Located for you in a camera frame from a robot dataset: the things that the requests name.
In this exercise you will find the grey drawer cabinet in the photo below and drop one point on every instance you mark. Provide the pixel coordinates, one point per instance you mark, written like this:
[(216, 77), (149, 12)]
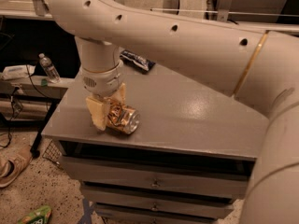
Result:
[(187, 162)]

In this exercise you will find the low grey side bench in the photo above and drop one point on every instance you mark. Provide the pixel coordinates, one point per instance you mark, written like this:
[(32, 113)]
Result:
[(32, 89)]

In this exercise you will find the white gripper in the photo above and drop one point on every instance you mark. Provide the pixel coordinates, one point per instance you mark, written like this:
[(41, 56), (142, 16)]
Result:
[(101, 82)]

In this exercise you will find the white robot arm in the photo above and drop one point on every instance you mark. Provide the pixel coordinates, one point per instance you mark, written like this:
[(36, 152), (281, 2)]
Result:
[(259, 68)]

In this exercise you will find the tan shoe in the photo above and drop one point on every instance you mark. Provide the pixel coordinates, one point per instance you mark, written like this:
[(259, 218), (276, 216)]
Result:
[(11, 167)]

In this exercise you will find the crushed orange soda can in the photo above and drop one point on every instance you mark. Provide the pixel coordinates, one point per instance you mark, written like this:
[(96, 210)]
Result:
[(122, 118)]

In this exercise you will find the metal window rail frame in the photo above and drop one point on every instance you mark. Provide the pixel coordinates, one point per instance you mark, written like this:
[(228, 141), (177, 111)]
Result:
[(276, 15)]

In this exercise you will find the green snack package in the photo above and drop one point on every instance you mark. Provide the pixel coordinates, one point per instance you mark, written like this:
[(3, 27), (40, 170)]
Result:
[(39, 216)]

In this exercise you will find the white tissue pack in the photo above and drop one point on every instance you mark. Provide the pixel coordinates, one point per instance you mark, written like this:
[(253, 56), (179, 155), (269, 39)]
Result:
[(17, 71)]

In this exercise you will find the clear plastic water bottle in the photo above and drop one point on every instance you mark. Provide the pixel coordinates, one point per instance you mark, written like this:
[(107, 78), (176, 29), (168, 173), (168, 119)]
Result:
[(49, 68)]

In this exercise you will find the blue chip bag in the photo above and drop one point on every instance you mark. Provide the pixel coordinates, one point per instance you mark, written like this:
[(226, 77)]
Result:
[(139, 62)]

